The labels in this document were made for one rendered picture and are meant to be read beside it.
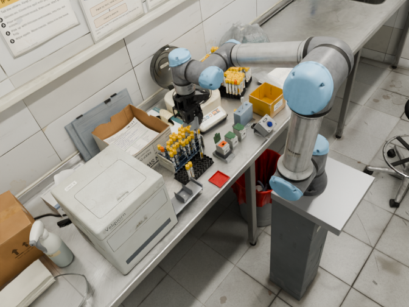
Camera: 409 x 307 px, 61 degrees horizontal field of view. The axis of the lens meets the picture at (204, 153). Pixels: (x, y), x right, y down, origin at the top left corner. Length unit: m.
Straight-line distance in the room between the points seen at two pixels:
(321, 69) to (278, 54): 0.23
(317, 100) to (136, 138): 1.01
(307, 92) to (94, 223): 0.72
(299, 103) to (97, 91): 1.05
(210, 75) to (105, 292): 0.82
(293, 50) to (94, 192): 0.76
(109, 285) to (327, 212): 0.83
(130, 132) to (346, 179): 0.99
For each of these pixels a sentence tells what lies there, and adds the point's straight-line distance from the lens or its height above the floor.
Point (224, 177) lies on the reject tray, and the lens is 1.50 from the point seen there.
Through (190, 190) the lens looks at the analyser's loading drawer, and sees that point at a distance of 1.39.
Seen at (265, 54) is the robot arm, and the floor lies 1.46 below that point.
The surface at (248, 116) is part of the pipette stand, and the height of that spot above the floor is 0.92.
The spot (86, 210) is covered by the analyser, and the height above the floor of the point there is 1.17.
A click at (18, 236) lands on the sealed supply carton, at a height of 1.04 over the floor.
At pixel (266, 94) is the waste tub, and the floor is 0.90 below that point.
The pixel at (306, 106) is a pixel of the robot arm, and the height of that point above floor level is 1.47.
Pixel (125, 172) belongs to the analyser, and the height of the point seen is 1.17.
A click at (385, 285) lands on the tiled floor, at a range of 2.32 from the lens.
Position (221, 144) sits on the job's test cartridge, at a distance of 1.53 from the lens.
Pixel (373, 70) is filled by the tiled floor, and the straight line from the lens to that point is 3.72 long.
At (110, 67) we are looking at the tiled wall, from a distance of 1.70.
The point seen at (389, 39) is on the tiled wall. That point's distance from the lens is 3.74.
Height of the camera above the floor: 2.04
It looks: 47 degrees down
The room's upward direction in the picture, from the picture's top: 10 degrees counter-clockwise
